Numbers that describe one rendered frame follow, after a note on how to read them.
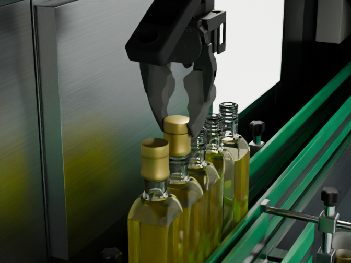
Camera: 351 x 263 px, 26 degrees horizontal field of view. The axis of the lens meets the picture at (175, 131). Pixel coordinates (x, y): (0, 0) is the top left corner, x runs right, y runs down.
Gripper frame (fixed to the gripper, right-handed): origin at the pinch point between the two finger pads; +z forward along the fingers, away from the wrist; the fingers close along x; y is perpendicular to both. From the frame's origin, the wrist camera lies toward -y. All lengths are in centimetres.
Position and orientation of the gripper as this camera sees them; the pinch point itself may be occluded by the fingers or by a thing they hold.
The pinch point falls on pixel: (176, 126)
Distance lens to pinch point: 96.4
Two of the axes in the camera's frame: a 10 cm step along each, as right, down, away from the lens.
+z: 0.0, 9.4, 3.5
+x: -9.0, -1.5, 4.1
